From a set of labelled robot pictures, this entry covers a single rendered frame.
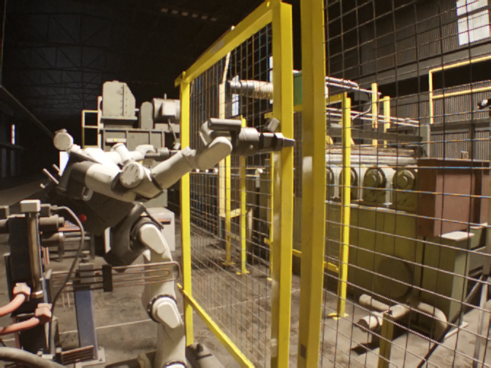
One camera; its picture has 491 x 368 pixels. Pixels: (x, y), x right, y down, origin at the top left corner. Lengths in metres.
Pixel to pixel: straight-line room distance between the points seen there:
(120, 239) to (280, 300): 0.69
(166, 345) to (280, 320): 0.67
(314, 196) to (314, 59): 0.38
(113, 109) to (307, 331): 4.93
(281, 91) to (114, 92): 4.67
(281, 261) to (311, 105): 0.50
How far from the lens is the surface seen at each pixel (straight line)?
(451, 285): 2.69
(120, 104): 5.53
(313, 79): 0.92
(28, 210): 0.91
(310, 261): 0.93
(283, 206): 1.03
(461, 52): 12.34
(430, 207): 2.55
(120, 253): 1.40
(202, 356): 1.96
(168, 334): 1.61
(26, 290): 0.94
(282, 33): 1.11
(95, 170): 1.08
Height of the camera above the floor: 1.26
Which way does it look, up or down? 3 degrees down
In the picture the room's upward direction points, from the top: straight up
